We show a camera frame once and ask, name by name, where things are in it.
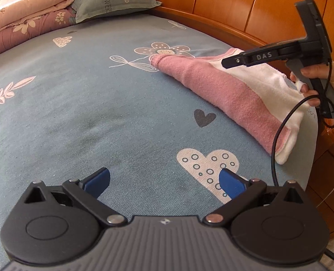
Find grey-green printed pillow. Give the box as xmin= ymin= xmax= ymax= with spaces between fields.
xmin=71 ymin=0 xmax=162 ymax=23

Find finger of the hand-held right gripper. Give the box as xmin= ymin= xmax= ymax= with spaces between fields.
xmin=242 ymin=41 xmax=307 ymax=54
xmin=221 ymin=48 xmax=282 ymax=69

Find folded pink floral quilt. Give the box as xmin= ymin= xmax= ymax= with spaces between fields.
xmin=0 ymin=0 xmax=105 ymax=61

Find person's right hand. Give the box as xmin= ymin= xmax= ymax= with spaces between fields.
xmin=290 ymin=61 xmax=334 ymax=107

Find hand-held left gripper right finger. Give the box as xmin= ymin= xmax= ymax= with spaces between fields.
xmin=202 ymin=168 xmax=307 ymax=229

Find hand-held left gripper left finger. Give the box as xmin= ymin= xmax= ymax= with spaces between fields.
xmin=24 ymin=167 xmax=128 ymax=228

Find wooden headboard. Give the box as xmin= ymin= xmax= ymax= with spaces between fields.
xmin=133 ymin=0 xmax=334 ymax=238

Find pink and white knit sweater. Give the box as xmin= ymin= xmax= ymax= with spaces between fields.
xmin=149 ymin=48 xmax=311 ymax=165

